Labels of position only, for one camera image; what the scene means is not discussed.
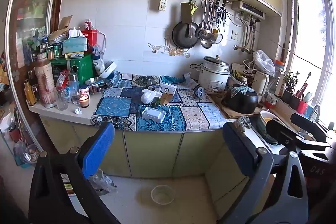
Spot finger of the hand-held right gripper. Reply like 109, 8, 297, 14
290, 112, 334, 143
266, 118, 332, 155

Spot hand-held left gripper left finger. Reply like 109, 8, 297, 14
28, 122, 121, 224

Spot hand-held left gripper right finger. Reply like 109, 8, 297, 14
215, 122, 309, 224

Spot white plastic tray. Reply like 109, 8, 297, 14
141, 106, 166, 123

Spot white paper ball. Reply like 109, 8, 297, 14
140, 90, 163, 104

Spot clear plastic bowl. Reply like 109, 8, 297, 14
151, 185, 176, 205

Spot small brown cardboard box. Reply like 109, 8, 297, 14
159, 93, 172, 105

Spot steel sink faucet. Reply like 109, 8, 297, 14
310, 105, 322, 122

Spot green bowl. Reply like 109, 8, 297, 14
256, 110, 289, 146

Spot grey crochet cloth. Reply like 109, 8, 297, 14
236, 116, 251, 132

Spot stack of small bowls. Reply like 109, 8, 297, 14
264, 93, 278, 109

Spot crumpled clear plastic bag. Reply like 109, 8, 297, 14
89, 169, 117, 193

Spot wooden cutting board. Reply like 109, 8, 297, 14
210, 94, 265, 119

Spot potted plant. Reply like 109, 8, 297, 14
282, 71, 300, 105

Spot black pot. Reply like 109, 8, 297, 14
222, 88, 259, 114

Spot blue patchwork table cloth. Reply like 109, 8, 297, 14
91, 70, 237, 132

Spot white jug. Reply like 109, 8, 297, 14
252, 70, 270, 102

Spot candle jar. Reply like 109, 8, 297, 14
78, 94, 90, 108

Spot teal crochet potholder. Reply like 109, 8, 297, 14
230, 85, 254, 95

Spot jar with orange lid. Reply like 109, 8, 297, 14
274, 60, 285, 75

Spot clear drinking glass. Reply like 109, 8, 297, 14
55, 88, 69, 111

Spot basket of kitchen utensils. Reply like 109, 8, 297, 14
230, 63, 254, 86

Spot clear water bottle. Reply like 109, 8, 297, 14
68, 73, 80, 105

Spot white plastic bag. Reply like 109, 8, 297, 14
252, 50, 276, 77

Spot metal bowl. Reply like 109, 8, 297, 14
84, 77, 111, 88

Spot white rice cooker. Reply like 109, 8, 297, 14
190, 55, 231, 94

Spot white round dish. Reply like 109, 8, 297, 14
98, 61, 117, 80

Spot green tin box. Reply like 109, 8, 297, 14
51, 55, 95, 84

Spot white food packet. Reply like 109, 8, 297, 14
92, 55, 105, 76

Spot pink thermos flask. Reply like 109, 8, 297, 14
34, 53, 57, 109

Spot yellow bottle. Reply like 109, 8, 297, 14
24, 80, 37, 106

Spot window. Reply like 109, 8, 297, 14
285, 0, 336, 130

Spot teal tissue box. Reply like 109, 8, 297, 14
61, 28, 88, 54

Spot red tin box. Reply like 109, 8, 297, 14
81, 29, 99, 50

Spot metal slotted ladle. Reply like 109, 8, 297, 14
198, 0, 213, 41

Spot black hanging wok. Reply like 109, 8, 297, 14
172, 21, 200, 50

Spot hanging kitchen scissors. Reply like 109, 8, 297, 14
215, 0, 227, 22

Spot brown cardboard piece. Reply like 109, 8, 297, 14
58, 15, 74, 30

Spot glass door cabinet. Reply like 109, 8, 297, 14
5, 0, 62, 161

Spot black cable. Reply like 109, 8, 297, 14
282, 46, 336, 75

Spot brass wall tap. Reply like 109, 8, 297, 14
234, 44, 255, 54

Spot white camera box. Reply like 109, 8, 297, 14
159, 83, 177, 95

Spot wire mesh strainer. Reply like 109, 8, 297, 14
210, 27, 223, 45

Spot white wall heater unit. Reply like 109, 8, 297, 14
232, 0, 265, 17

